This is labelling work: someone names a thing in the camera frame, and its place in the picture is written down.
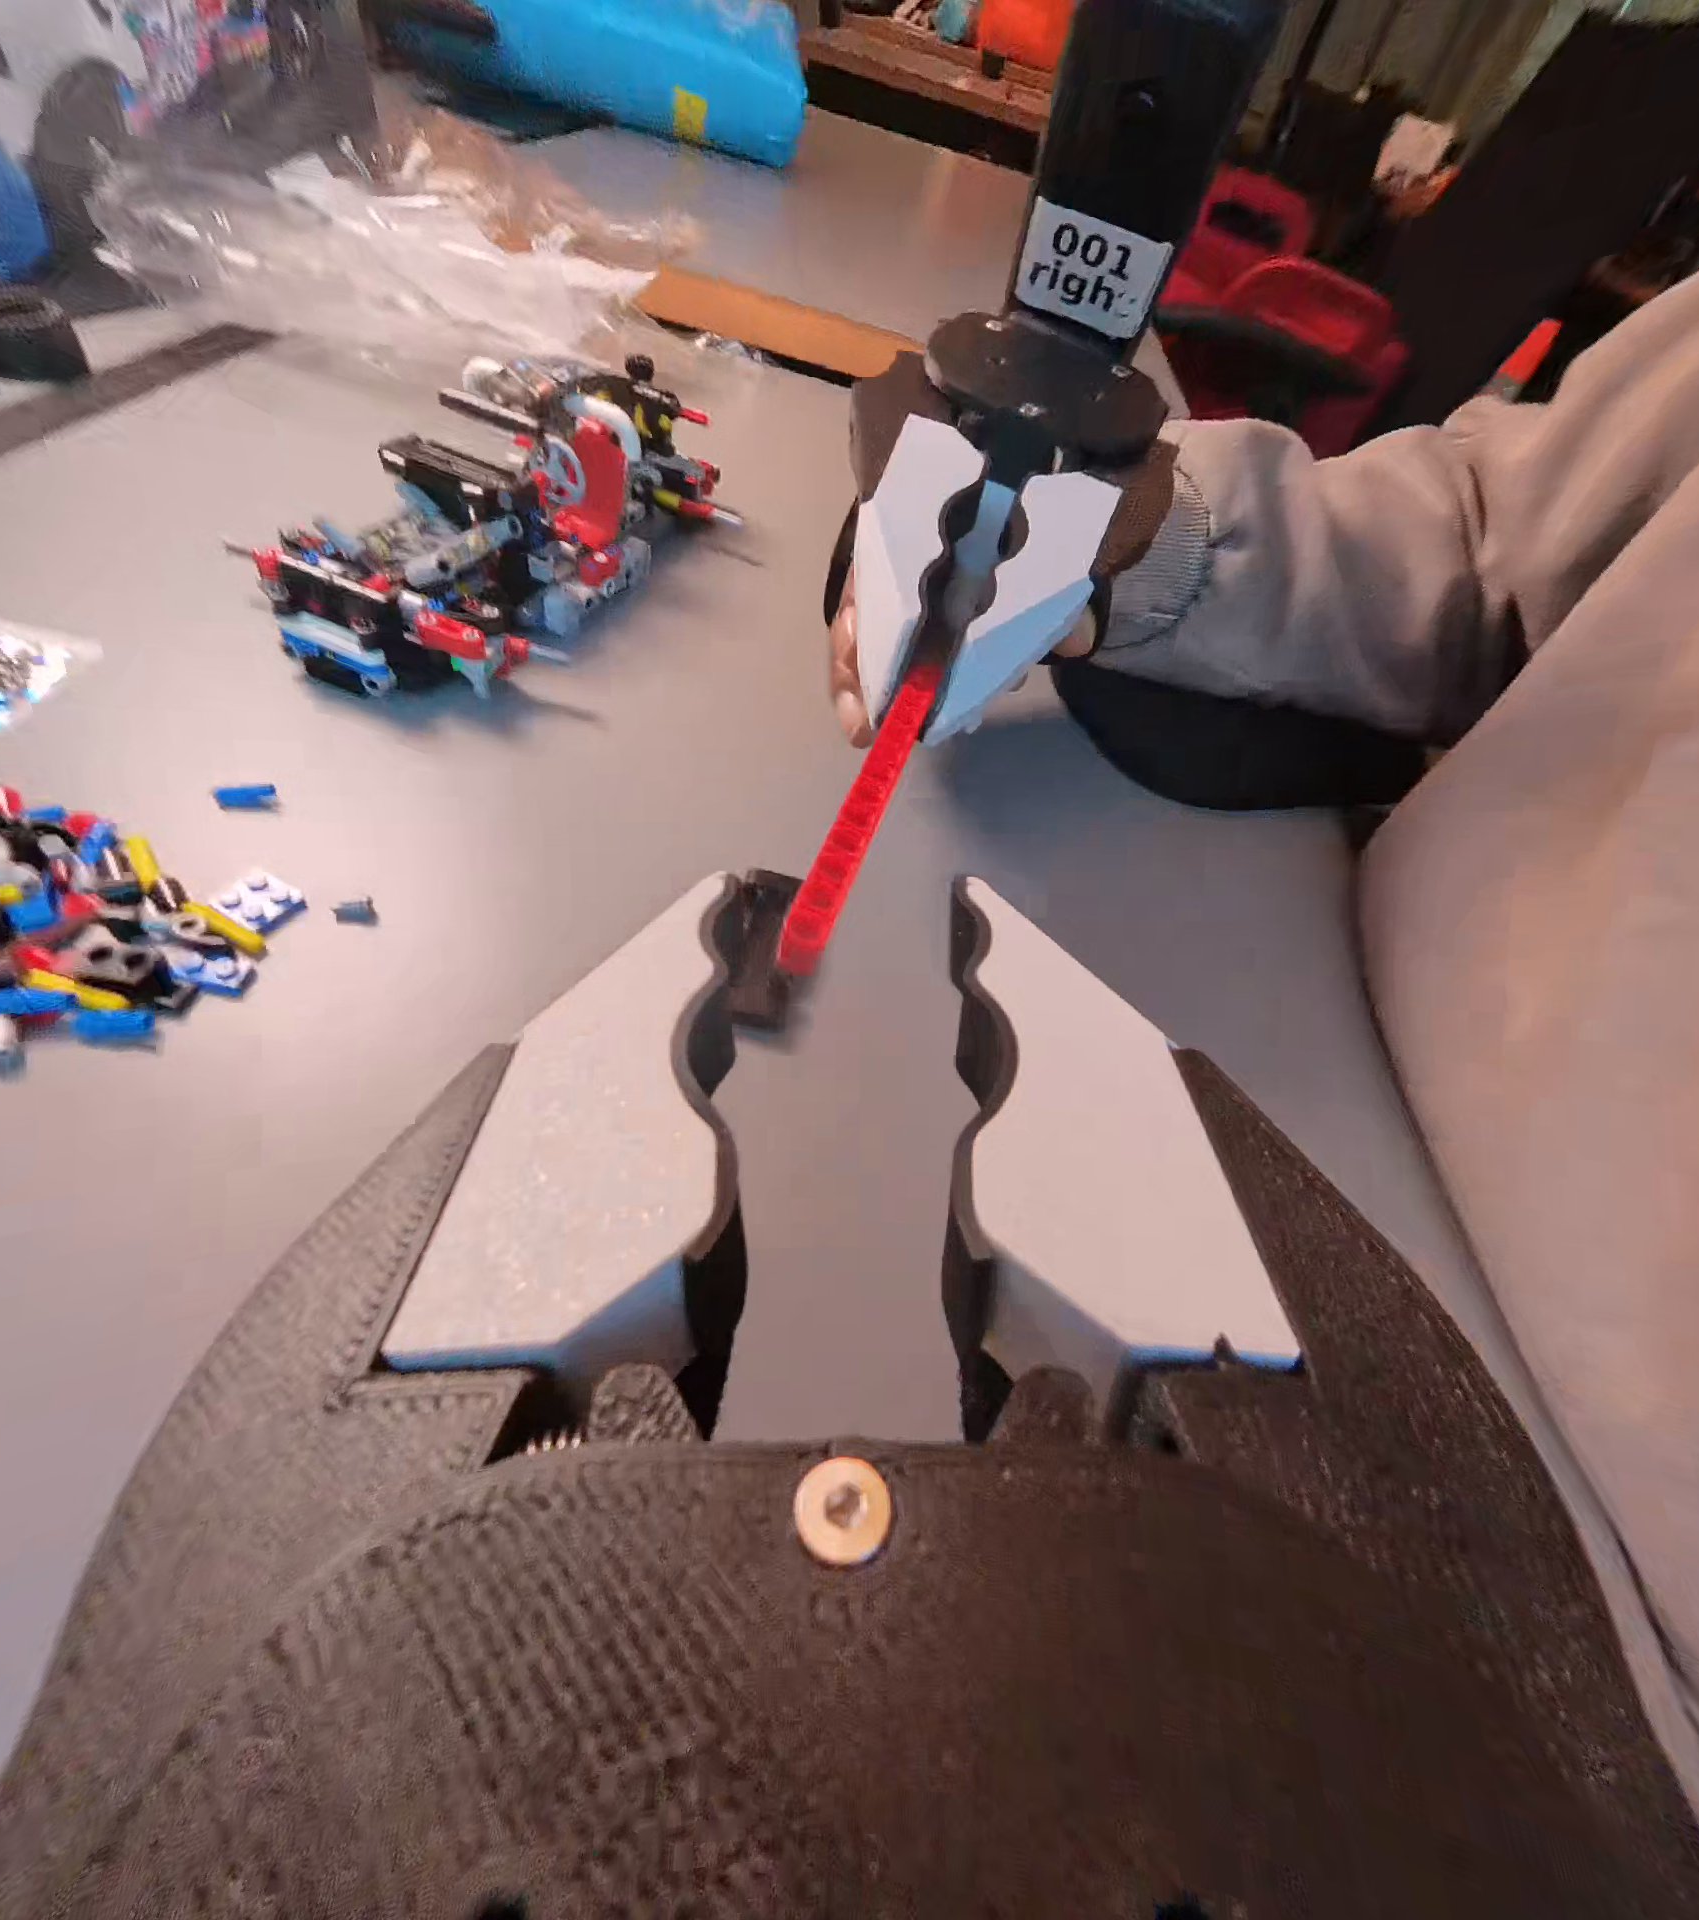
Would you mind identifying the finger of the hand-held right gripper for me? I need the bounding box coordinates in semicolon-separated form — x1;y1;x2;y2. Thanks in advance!
921;474;1127;751
849;413;995;742

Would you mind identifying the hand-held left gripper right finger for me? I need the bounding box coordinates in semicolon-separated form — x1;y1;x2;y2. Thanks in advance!
943;874;1303;1446

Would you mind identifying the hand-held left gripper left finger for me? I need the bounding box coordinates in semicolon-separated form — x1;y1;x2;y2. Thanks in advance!
377;870;753;1442

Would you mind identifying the long red toy beam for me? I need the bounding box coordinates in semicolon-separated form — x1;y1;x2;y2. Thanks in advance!
777;661;943;978

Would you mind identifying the black toy panel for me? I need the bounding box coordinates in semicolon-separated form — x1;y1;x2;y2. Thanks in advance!
723;868;803;1032

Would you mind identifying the partly built toy car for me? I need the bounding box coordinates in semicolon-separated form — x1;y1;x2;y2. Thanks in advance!
225;352;745;701

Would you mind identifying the pile of mixed toy bricks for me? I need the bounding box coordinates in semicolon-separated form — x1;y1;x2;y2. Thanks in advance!
0;783;311;1095

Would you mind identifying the person's right forearm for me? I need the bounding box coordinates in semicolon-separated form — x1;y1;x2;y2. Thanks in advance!
1089;195;1699;752

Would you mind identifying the black toy set box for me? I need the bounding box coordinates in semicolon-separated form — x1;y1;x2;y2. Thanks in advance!
0;0;385;302

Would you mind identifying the person's right hand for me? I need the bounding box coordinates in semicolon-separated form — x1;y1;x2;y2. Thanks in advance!
821;367;1185;751

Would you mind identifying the red office chair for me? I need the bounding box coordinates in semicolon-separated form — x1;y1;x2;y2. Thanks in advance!
1161;163;1409;456

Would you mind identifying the person's beige clothing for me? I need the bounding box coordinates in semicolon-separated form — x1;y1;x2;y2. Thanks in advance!
1355;494;1699;1920

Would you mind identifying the blue bag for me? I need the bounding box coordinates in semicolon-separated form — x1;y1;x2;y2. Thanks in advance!
381;0;809;171

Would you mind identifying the crumpled clear plastic bag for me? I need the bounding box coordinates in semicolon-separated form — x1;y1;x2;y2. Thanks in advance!
83;112;707;370

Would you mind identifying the black toy tyre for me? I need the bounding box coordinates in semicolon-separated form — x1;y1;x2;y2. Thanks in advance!
0;283;95;387

